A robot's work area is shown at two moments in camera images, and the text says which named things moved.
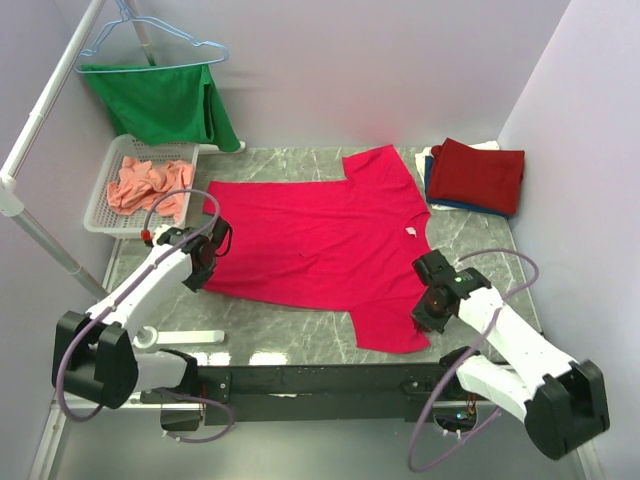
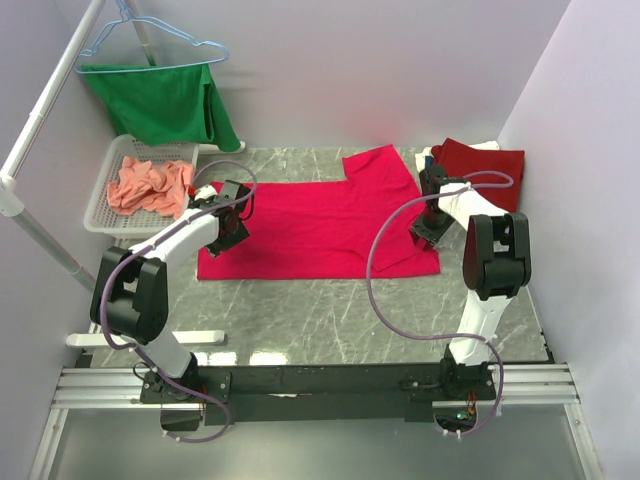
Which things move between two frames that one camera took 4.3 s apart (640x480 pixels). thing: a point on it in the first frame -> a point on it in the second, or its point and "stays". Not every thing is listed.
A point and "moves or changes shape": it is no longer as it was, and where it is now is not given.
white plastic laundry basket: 103,217 stays
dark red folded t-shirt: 489,179 stays
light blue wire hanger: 128,15 stays
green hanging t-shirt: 170,104 stays
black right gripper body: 427,313 -> 432,225
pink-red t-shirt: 346,245 moves or changes shape
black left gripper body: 199,279 -> 228,240
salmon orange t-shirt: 140,185 stays
